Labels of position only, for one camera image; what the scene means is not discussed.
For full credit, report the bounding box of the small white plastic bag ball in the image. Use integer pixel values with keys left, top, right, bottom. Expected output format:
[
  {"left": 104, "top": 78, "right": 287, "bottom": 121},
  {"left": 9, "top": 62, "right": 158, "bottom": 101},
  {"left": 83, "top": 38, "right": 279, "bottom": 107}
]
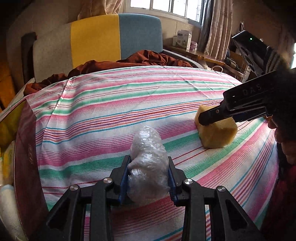
[{"left": 127, "top": 126, "right": 170, "bottom": 205}]

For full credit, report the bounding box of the person's right hand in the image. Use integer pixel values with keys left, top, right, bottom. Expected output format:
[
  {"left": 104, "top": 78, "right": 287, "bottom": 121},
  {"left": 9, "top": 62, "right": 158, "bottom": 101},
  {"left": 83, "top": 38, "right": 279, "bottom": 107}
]
[{"left": 268, "top": 116, "right": 295, "bottom": 165}]

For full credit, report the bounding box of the wooden side table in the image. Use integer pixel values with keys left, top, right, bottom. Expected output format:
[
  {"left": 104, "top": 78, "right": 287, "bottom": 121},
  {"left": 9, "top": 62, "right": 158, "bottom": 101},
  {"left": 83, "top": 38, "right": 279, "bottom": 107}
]
[{"left": 164, "top": 46, "right": 245, "bottom": 81}]

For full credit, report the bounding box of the white appliance carton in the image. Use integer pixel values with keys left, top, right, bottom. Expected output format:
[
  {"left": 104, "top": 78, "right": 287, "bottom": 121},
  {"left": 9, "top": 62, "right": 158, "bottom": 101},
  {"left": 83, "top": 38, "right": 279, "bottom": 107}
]
[{"left": 176, "top": 30, "right": 192, "bottom": 50}]

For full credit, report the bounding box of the brown crumpled blanket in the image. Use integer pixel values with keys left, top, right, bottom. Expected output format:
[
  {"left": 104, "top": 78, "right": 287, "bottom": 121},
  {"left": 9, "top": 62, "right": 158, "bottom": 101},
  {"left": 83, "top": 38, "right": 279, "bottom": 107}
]
[{"left": 23, "top": 50, "right": 193, "bottom": 96}]

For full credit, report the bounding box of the striped bed sheet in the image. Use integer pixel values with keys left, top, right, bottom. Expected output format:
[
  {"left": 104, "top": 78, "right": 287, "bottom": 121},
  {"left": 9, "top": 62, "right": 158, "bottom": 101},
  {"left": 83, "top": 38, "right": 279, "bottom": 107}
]
[{"left": 27, "top": 66, "right": 278, "bottom": 227}]

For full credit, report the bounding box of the beige window curtain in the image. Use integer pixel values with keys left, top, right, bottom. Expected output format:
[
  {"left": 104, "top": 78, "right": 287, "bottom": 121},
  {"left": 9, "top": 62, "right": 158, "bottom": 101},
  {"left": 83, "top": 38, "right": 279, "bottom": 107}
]
[{"left": 197, "top": 0, "right": 233, "bottom": 61}]

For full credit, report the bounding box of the yellow blue grey headboard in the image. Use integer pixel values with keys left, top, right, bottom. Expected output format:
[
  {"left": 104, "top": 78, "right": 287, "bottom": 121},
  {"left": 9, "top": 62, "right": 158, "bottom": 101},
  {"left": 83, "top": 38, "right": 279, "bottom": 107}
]
[{"left": 21, "top": 14, "right": 163, "bottom": 83}]

